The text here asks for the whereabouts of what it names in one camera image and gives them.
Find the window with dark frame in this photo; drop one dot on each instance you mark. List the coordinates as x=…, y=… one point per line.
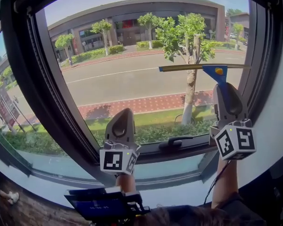
x=44, y=83

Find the casement window glass pane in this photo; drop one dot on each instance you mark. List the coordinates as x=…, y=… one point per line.
x=132, y=79

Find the blue squeegee with brass blade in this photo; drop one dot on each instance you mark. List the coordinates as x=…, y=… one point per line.
x=222, y=78

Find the person's right forearm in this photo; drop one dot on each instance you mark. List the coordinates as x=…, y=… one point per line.
x=225, y=185

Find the black monitor with blue screen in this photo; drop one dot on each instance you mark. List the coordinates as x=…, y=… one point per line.
x=96, y=206

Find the person's left forearm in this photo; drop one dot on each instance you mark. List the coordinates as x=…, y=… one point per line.
x=126, y=183

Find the pruned street tree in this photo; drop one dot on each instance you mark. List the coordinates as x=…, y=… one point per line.
x=191, y=83

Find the person's black shirt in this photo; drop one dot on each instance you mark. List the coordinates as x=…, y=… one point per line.
x=247, y=211

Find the black monitor mounting bracket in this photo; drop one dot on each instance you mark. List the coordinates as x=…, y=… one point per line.
x=134, y=201

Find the large fixed glass pane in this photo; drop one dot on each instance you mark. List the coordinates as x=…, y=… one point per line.
x=26, y=140

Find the white window sill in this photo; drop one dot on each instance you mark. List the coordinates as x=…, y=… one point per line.
x=174, y=192

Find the narrow fixed glass pane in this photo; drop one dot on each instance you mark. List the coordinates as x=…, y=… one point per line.
x=169, y=163

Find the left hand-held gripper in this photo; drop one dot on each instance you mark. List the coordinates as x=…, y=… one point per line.
x=112, y=161

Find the red banner sign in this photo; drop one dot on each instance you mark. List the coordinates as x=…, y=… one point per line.
x=3, y=105

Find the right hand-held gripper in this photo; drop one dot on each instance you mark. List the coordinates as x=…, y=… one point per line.
x=245, y=139

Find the brown building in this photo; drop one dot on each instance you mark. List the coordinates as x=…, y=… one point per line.
x=132, y=10

